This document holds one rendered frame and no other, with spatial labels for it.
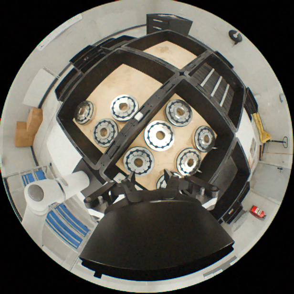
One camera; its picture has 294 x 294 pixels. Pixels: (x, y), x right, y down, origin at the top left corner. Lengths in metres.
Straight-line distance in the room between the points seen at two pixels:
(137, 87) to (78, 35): 2.86
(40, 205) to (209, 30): 3.79
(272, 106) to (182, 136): 3.62
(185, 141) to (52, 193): 0.50
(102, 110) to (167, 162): 0.32
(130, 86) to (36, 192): 0.50
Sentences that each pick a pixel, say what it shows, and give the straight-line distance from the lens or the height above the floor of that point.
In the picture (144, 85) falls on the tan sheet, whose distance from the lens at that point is 0.39.
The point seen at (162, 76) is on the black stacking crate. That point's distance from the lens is 0.37.
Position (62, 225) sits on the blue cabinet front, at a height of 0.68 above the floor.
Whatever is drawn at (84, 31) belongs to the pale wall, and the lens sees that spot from 3.14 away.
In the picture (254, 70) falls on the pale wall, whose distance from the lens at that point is 3.41.
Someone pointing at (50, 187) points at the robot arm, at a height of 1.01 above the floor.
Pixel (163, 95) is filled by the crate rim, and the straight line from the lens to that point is 0.25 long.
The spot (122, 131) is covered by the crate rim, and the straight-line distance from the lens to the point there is 0.23.
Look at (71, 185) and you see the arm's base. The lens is 0.40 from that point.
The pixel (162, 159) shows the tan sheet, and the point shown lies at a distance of 0.33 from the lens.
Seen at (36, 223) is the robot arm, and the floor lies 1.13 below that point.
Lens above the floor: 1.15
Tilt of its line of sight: 88 degrees down
